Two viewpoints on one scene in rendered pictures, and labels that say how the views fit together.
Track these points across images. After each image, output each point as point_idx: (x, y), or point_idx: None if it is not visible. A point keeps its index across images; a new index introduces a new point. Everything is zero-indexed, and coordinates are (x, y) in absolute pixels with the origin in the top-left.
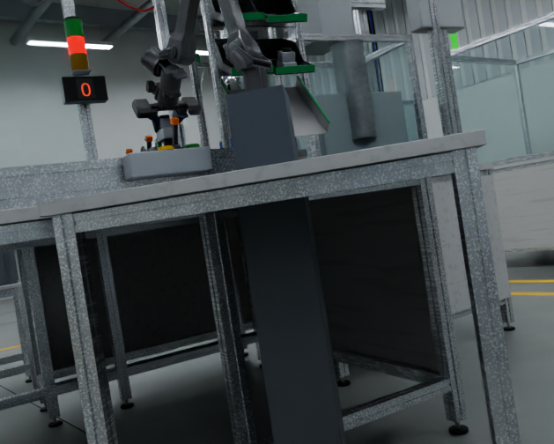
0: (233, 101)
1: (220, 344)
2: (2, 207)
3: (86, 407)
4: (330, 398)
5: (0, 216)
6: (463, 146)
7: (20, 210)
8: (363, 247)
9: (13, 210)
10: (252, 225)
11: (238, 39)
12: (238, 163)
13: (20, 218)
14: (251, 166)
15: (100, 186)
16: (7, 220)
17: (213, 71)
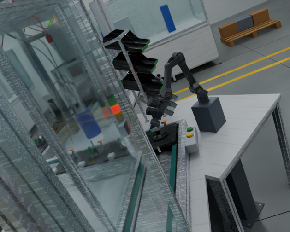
0: (210, 108)
1: (212, 187)
2: (190, 189)
3: (239, 228)
4: (246, 179)
5: (206, 191)
6: (279, 99)
7: (205, 185)
8: None
9: (205, 186)
10: None
11: (199, 85)
12: (215, 128)
13: (206, 188)
14: (218, 127)
15: (188, 160)
16: (207, 191)
17: (144, 94)
